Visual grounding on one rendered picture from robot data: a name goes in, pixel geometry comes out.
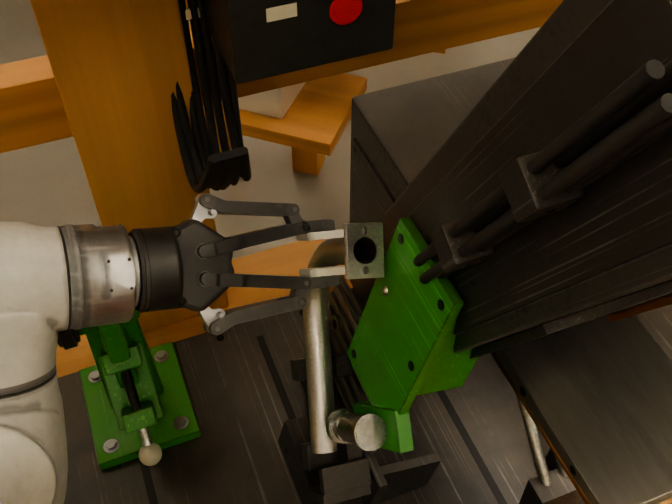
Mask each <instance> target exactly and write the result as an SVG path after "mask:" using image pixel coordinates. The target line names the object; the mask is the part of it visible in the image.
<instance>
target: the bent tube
mask: <svg viewBox="0 0 672 504"><path fill-rule="evenodd" d="M363 227H364V228H365V230H366V231H365V234H363V233H362V228H363ZM338 264H345V279H365V278H382V277H384V276H385V275H384V243H383V222H369V223H344V237H341V238H331V239H326V240H324V241H323V242H322V243H321V244H320V245H319V246H318V247H317V248H316V250H315V251H314V253H313V255H312V257H311V259H310V262H309V265H308V268H316V267H328V266H338ZM364 267H366V269H367V272H366V273H365V274H364V273H363V268H364ZM329 292H330V287H324V288H314V289H311V290H309V292H308V293H307V296H306V300H307V304H306V306H305V307H304V308H303V328H304V344H305V360H306V375H307V391H308V407H309V423H310V439H311V452H312V453H317V454H324V453H332V452H335V451H337V442H334V441H333V440H332V439H330V437H329V436H328V434H327V431H326V421H327V419H328V417H329V415H330V414H331V413H332V412H333V411H334V410H335V404H334V389H333V373H332V358H331V343H330V327H329Z"/></svg>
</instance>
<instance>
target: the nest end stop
mask: <svg viewBox="0 0 672 504"><path fill-rule="evenodd" d="M370 494H371V487H370V485H367V486H362V487H358V488H354V489H350V490H346V491H342V492H338V493H334V494H330V495H326V496H325V495H322V493H321V489H320V485H318V486H313V487H308V488H307V497H308V498H309V499H311V500H314V501H316V502H318V503H320V504H334V503H338V502H342V501H346V500H350V499H354V498H358V497H362V496H366V495H370Z"/></svg>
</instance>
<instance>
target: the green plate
mask: <svg viewBox="0 0 672 504"><path fill-rule="evenodd" d="M427 246H428V244H427V243H426V241H425V240H424V238H423V236H422V235H421V233H420V232H419V230H418V229H417V227H416V225H415V224H414V222H413V221H412V219H411V218H410V217H402V218H400V220H399V222H398V225H397V228H396V230H395V233H394V235H393V238H392V240H391V243H390V245H389V248H388V250H387V253H386V255H385V258H384V275H385V276H384V277H382V278H376V280H375V283H374V285H373V288H372V290H371V293H370V295H369V298H368V300H367V303H366V306H365V308H364V311H363V313H362V316H361V318H360V321H359V323H358V326H357V328H356V331H355V333H354V336H353V338H352V341H351V343H350V346H349V348H348V351H347V355H348V357H349V359H350V361H351V364H352V366H353V368H354V370H355V372H356V374H357V376H358V378H359V380H360V382H361V384H362V386H363V388H364V390H365V393H366V395H367V397H368V399H369V401H370V403H371V405H372V406H377V407H383V408H389V409H395V410H397V413H398V415H402V414H407V413H408V411H409V409H410V407H411V405H412V403H413V401H414V399H415V397H416V396H417V395H422V394H427V393H432V392H437V391H442V390H447V389H452V388H457V387H462V385H463V384H464V382H465V380H466V379H467V377H468V375H469V373H470V372H471V370H472V368H473V366H474V365H475V363H476V361H477V359H478V358H479V357H477V358H473V359H470V355H471V350H472V349H473V348H472V349H469V350H466V351H463V352H460V353H454V349H453V347H454V342H455V337H456V335H454V328H455V323H456V318H457V316H458V314H459V312H460V310H461V309H462V307H463V305H464V301H463V300H462V298H461V296H460V295H459V293H458V292H457V290H456V289H455V287H454V285H453V284H452V282H451V281H450V279H449V278H448V276H447V277H445V278H443V279H441V278H438V277H436V278H435V279H433V280H432V281H430V282H429V283H427V284H423V283H421V282H420V278H419V277H420V276H421V275H422V274H423V273H424V272H426V271H427V270H428V269H430V268H431V267H432V266H434V265H435V264H437V263H438V261H436V262H435V261H432V260H431V258H430V259H429V260H428V261H427V262H426V263H424V264H423V265H422V266H419V267H418V266H415V265H414V263H413V259H414V258H415V257H416V256H417V255H418V254H419V253H421V252H422V251H423V250H424V249H425V248H426V247H427ZM384 285H386V286H387V288H388V295H387V296H384V295H383V294H382V292H381V288H382V287H383V286H384Z"/></svg>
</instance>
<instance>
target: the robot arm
mask: <svg viewBox="0 0 672 504"><path fill-rule="evenodd" d="M193 203H194V205H195V206H194V208H193V211H192V214H191V216H190V219H189V220H185V221H183V222H182V223H180V224H178V225H176V226H167V227H153V228H139V229H132V231H130V232H129V233H127V230H126V229H125V227H124V226H123V225H121V224H118V225H113V226H101V225H100V226H98V227H97V226H95V225H94V224H82V225H72V224H65V225H63V226H42V225H34V224H30V223H25V222H20V221H0V504H64V501H65V496H66V489H67V476H68V454H67V440H66V428H65V417H64V409H63V400H62V396H61V392H60V389H59V384H58V378H57V370H56V350H57V341H58V332H59V331H64V330H68V329H74V330H78V329H82V328H85V327H93V326H102V325H110V324H118V323H126V322H129V321H130V320H131V318H132V317H133V315H134V311H135V309H136V310H137V311H139V312H141V313H143V312H152V311H160V310H169V309H177V308H187V309H189V310H191V311H195V312H198V314H199V315H200V317H201V319H202V320H203V322H204V327H203V328H204V330H205V331H206V332H208V333H211V334H214V335H220V334H221V333H223V332H224V331H226V330H227V329H229V328H231V327H232V326H234V325H235V324H239V323H243V322H247V321H252V320H256V319H260V318H264V317H269V316H273V315H277V314H281V313H285V312H290V311H294V310H298V309H302V308H304V307H305V306H306V304H307V300H306V296H307V293H308V292H309V290H311V289H314V288H324V287H335V286H337V285H339V284H340V283H339V275H344V274H345V265H340V266H328V267H316V268H303V269H300V270H299V275H300V276H280V275H259V274H238V273H234V268H233V266H232V256H233V251H236V250H240V249H243V248H247V247H251V246H255V245H259V244H263V243H267V242H271V241H276V240H280V239H284V238H288V237H292V236H296V239H297V240H298V241H311V240H321V239H331V238H341V237H344V229H337V230H335V220H332V219H322V220H311V221H306V220H304V219H303V218H302V217H301V215H300V213H299V211H300V208H299V206H298V205H297V204H294V203H271V202H248V201H225V200H223V199H221V198H218V197H216V196H213V195H211V194H209V193H204V194H199V195H196V196H195V197H194V198H193ZM217 214H221V215H247V216H276V217H283V218H284V220H285V222H286V224H282V225H277V226H273V227H269V228H264V229H260V230H256V231H252V232H247V233H243V234H239V235H234V236H229V237H223V236H222V235H220V234H219V233H217V232H216V231H214V230H212V229H211V228H209V227H208V226H206V225H205V224H203V223H202V221H203V220H204V219H213V218H215V217H216V216H217ZM229 287H253V288H278V289H291V291H290V294H289V295H288V296H284V297H279V298H275V299H271V300H266V301H262V302H257V303H253V304H248V305H244V306H240V307H235V308H231V309H227V310H223V309H221V308H213V309H211V308H210V307H209V306H210V305H211V304H212V303H213V302H214V301H215V300H216V299H217V298H218V297H219V296H221V295H222V294H223V293H224V292H225V291H226V290H227V289H228V288H229Z"/></svg>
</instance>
